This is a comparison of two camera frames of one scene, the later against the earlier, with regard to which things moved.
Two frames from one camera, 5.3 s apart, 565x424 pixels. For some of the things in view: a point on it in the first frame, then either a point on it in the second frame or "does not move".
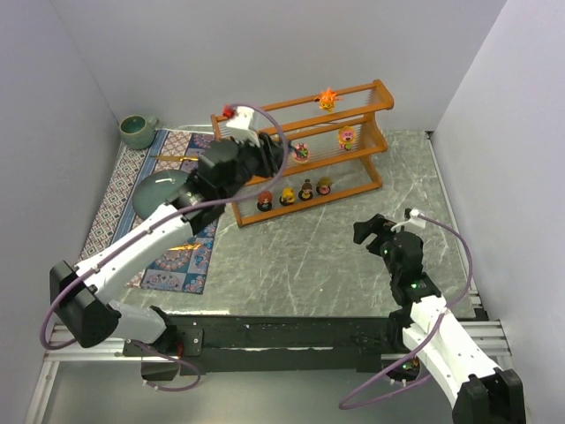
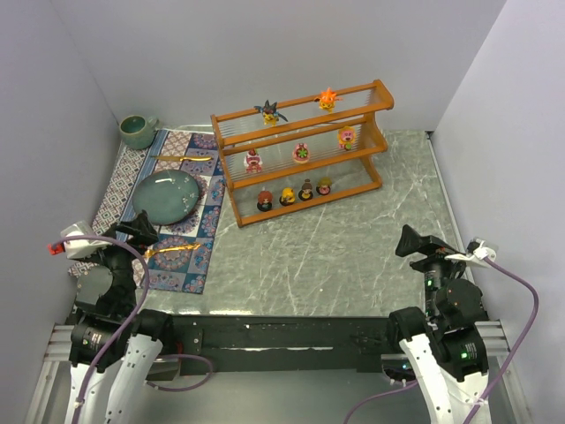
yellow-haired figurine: [288, 197] does not move
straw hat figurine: [323, 185] does not move
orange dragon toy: [327, 100] does not move
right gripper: [381, 232] to [433, 249]
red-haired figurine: [265, 200] does not move
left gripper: [268, 155] to [122, 238]
